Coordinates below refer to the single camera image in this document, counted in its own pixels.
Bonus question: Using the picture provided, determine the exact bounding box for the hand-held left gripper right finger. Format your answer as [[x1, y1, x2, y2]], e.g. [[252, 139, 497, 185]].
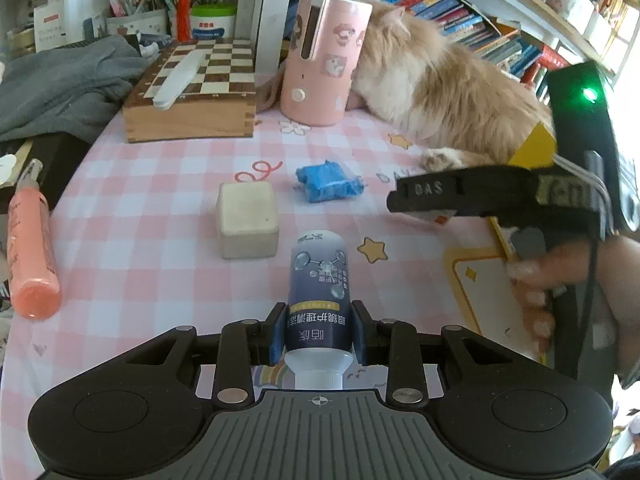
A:
[[350, 300, 522, 407]]

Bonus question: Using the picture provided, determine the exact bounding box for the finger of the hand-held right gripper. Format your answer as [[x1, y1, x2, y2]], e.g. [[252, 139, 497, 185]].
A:
[[386, 165, 536, 221]]

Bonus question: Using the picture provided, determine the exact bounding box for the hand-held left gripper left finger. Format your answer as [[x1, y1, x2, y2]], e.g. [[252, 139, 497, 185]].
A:
[[120, 302, 290, 407]]

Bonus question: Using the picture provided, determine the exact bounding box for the yellow cardboard box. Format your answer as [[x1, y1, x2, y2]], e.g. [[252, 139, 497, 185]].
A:
[[507, 122, 559, 169]]

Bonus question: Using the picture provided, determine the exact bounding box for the blue label cleaner bottle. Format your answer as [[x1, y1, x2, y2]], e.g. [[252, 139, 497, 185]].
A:
[[283, 231, 355, 392]]

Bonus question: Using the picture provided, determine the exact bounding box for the pink checked desktop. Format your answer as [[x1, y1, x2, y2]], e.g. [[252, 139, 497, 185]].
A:
[[0, 104, 551, 397]]

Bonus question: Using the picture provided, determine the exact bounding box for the person's right hand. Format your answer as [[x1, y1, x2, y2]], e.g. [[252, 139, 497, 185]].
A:
[[506, 236, 640, 388]]

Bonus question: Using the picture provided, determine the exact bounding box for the orange fluffy cat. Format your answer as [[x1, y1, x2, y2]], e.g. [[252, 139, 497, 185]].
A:
[[344, 0, 559, 172]]

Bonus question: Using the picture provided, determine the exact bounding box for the cream cube block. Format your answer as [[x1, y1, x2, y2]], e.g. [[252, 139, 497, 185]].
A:
[[215, 180, 280, 260]]

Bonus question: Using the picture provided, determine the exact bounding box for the blue crumpled packet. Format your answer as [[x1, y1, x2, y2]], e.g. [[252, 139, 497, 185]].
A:
[[294, 158, 365, 205]]

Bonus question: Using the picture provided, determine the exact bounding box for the row of colourful books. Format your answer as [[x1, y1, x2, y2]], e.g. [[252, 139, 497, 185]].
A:
[[290, 0, 572, 87]]

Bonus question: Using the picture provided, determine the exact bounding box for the pink printed canister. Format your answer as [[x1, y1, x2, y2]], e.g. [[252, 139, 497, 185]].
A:
[[278, 0, 374, 127]]

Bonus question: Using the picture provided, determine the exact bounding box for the wooden chess box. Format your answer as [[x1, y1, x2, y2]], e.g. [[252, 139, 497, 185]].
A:
[[122, 37, 259, 144]]

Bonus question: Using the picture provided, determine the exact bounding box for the orange tube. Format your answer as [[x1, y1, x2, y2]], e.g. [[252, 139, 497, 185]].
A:
[[5, 158, 64, 320]]

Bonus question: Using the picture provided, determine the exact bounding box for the white shelf unit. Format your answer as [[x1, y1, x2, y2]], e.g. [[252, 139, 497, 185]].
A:
[[0, 0, 640, 111]]

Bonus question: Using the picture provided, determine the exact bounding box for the white plastic case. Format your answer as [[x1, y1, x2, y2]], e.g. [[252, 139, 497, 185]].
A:
[[152, 52, 207, 110]]

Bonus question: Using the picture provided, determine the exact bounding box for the white jar with green lid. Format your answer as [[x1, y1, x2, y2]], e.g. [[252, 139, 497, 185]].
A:
[[190, 2, 238, 41]]

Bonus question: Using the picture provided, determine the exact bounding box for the grey cloth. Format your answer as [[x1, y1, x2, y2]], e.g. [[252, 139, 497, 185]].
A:
[[0, 34, 167, 144]]

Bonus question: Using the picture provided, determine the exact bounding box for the red tassel figure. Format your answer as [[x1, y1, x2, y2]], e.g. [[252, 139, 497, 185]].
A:
[[175, 0, 194, 44]]

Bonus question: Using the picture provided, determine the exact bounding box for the white pen holder with pens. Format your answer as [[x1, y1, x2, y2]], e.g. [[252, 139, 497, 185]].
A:
[[104, 0, 172, 42]]

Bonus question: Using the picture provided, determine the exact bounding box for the white box with red label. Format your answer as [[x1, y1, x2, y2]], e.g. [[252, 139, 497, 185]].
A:
[[33, 2, 69, 52]]

